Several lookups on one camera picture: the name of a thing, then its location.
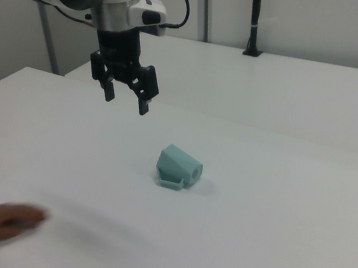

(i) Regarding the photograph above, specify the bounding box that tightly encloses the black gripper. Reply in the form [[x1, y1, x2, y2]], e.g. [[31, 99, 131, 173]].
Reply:
[[82, 25, 168, 118]]

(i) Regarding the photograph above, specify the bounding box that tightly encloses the teal faceted cup with handle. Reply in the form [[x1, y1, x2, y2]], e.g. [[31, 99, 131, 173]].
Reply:
[[151, 141, 207, 194]]

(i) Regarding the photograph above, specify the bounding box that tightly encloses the person's bare hand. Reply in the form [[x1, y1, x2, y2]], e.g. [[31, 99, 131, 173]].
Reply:
[[0, 200, 51, 249]]

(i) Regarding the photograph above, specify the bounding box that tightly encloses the white desk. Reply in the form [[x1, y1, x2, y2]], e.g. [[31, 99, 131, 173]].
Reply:
[[59, 20, 358, 155]]

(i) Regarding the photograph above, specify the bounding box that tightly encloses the black pole with clamp base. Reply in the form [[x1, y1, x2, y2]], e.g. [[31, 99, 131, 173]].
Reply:
[[241, 0, 271, 59]]

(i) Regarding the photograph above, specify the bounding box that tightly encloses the grey metal partition post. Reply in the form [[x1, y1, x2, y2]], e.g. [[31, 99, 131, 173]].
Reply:
[[27, 1, 70, 75], [189, 0, 217, 43]]

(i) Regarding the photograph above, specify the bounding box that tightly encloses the black cable on robot wrist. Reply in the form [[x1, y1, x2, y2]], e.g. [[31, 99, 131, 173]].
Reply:
[[162, 0, 192, 31]]

